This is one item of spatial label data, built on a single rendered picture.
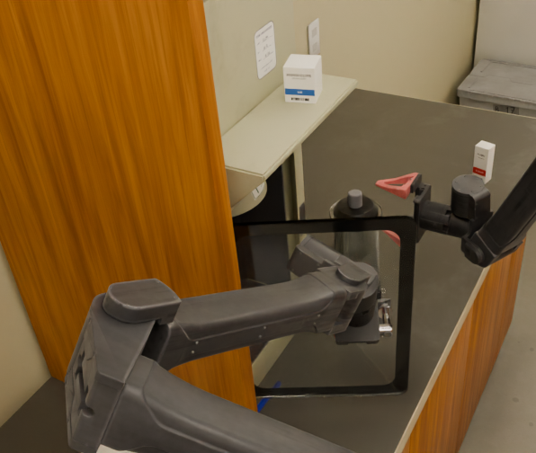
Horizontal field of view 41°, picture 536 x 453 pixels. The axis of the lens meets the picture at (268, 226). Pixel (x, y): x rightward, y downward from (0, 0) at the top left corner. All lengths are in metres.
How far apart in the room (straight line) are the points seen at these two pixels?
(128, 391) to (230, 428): 0.09
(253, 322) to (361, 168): 1.33
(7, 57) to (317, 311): 0.55
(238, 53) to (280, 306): 0.44
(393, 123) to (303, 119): 1.18
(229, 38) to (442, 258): 0.88
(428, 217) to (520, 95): 2.51
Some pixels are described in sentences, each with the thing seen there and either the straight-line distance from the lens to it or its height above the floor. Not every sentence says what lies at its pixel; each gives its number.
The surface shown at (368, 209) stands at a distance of 1.47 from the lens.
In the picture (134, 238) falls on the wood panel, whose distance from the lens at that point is 1.09.
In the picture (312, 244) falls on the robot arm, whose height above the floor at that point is 1.40.
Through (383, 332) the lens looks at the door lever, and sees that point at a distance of 1.18.
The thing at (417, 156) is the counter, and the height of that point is 0.94.
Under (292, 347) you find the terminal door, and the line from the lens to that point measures 1.27.
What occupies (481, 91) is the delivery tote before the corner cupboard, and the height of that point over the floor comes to 0.33.
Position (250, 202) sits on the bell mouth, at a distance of 1.25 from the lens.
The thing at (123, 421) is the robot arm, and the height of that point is 1.59.
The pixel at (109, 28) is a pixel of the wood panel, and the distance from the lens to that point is 0.91.
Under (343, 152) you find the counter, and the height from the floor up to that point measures 0.94.
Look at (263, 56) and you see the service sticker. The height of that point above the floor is 1.58.
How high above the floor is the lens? 2.03
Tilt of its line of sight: 36 degrees down
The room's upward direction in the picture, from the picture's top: 6 degrees counter-clockwise
